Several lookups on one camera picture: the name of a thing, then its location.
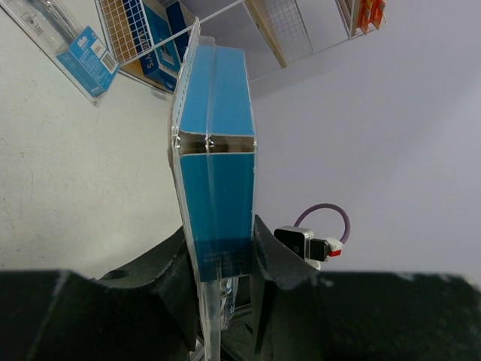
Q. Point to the white wire wooden shelf rack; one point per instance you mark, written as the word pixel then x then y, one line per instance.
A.
pixel 273 34

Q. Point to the orange Gillette box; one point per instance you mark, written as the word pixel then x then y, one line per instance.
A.
pixel 371 12

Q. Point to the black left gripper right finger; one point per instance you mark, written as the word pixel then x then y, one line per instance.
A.
pixel 291 311

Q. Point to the clear blister razor pack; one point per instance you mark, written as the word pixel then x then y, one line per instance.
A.
pixel 79 53
pixel 213 147

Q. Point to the grey blue Harry's box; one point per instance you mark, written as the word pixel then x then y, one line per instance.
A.
pixel 166 41

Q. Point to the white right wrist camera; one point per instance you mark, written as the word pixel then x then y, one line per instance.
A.
pixel 303 243

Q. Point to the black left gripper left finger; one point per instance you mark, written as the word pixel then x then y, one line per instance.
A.
pixel 143 310

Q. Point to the clear blister razor pack top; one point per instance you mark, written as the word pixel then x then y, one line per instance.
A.
pixel 79 53

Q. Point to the clear blister razor pack middle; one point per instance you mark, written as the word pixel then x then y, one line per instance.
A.
pixel 213 147

